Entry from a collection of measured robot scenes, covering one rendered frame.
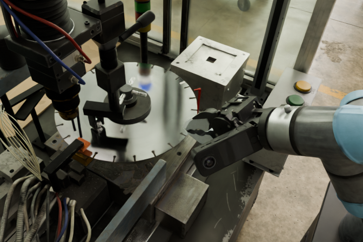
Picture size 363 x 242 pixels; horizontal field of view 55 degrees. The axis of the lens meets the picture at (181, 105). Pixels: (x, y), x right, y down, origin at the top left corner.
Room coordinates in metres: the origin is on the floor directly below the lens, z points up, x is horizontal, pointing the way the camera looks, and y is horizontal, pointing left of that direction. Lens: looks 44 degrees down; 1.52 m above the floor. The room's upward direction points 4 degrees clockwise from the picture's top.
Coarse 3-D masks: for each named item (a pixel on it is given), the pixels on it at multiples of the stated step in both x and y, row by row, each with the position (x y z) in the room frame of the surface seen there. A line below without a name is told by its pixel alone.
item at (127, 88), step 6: (132, 78) 0.62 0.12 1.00; (126, 84) 0.59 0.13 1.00; (120, 90) 0.57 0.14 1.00; (126, 90) 0.57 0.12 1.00; (132, 90) 0.58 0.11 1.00; (120, 96) 0.55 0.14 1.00; (126, 96) 0.56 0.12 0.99; (132, 96) 0.57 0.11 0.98; (144, 96) 0.56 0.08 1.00; (120, 102) 0.54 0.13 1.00
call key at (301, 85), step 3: (300, 81) 0.76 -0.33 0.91; (303, 81) 0.76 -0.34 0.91; (297, 84) 0.75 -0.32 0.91; (300, 84) 0.75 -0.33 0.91; (303, 84) 0.75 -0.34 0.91; (306, 84) 0.75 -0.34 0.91; (309, 84) 0.75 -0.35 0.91; (297, 87) 0.74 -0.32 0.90; (300, 87) 0.73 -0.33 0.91; (303, 87) 0.74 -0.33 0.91; (306, 87) 0.74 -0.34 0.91; (309, 87) 0.74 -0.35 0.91; (300, 90) 0.73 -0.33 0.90; (303, 90) 0.73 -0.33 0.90; (306, 90) 0.73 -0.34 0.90; (309, 90) 0.73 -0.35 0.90
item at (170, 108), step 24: (144, 72) 0.70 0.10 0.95; (168, 72) 0.71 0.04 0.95; (96, 96) 0.60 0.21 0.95; (168, 96) 0.62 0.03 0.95; (192, 96) 0.62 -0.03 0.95; (144, 120) 0.53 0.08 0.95; (168, 120) 0.54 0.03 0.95; (96, 144) 0.45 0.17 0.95; (120, 144) 0.46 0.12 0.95; (144, 144) 0.46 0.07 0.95
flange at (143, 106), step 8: (136, 88) 0.63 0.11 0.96; (136, 96) 0.58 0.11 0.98; (128, 104) 0.56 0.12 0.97; (136, 104) 0.57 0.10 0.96; (144, 104) 0.57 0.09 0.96; (128, 112) 0.54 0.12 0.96; (136, 112) 0.55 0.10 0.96; (144, 112) 0.55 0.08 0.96; (120, 120) 0.52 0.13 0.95; (128, 120) 0.52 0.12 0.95
